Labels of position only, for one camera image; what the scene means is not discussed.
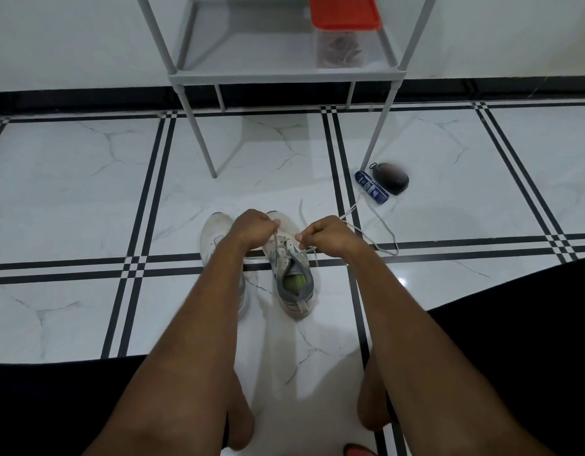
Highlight grey metal shelf rack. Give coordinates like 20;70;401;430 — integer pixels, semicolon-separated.
134;0;440;180

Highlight clear box with red lid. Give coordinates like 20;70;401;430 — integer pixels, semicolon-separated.
318;34;363;68

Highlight black shorts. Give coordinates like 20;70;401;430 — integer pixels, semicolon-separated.
0;255;585;456

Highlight white grey sneaker shoe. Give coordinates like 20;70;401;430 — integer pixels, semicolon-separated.
199;212;251;320
263;211;318;322

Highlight person's right leg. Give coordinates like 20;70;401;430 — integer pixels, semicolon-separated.
357;359;391;433

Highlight person's right forearm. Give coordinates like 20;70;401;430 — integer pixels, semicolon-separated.
344;249;555;456

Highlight person's left hand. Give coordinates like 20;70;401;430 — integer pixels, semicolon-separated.
227;208;282;256

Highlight black oval polish bottle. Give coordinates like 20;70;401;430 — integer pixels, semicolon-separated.
368;160;411;196

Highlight clear container with red lid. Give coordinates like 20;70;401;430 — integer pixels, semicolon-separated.
307;0;384;70

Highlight person's left forearm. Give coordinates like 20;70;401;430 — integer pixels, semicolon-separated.
83;241;256;456

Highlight person's right hand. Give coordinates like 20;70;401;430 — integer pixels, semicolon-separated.
294;215;370;265

